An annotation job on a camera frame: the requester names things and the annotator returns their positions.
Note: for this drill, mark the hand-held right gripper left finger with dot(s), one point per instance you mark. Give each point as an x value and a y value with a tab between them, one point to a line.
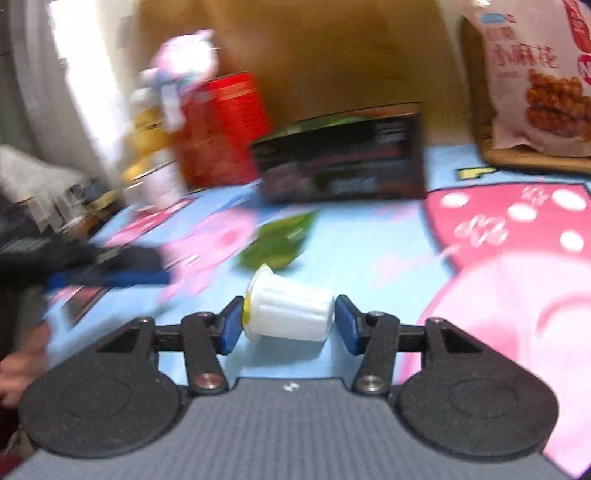
231	325

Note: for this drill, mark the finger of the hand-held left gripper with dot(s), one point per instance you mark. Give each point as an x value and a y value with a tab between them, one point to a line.
115	277

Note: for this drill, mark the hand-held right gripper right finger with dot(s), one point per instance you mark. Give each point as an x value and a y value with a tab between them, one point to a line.
347	330

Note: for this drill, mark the white jelly cup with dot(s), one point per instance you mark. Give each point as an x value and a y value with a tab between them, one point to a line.
291	307

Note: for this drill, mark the large green snack packet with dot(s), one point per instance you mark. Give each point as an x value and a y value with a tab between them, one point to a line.
277	242

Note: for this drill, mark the black cardboard box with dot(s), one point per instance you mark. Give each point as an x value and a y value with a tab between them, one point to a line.
341	161

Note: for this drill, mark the person's left hand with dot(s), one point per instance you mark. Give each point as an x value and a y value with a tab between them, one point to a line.
23	374

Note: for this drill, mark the smartphone in clear case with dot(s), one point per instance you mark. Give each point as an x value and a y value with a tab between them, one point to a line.
83	302

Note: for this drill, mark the grey cloth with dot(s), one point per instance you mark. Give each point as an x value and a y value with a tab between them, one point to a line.
37	180

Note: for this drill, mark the printed cartoon pig bed sheet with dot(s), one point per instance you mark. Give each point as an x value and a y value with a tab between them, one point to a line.
369	244

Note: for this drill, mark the white enamel mug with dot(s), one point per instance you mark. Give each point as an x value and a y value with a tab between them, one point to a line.
159	187

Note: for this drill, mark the yellow duck plush toy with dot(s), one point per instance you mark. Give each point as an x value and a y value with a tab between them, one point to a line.
147	134

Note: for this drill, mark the red gift box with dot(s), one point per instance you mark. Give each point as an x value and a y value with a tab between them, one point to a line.
221	129

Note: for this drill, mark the pastel unicorn plush toy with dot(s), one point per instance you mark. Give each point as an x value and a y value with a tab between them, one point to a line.
182	69

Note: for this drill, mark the woven brown seat cushion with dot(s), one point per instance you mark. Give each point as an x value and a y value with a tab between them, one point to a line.
475	115

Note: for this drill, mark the wooden headboard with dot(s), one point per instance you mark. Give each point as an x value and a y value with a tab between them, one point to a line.
332	55

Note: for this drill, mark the pink snack bag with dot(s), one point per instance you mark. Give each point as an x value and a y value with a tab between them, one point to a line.
535	78

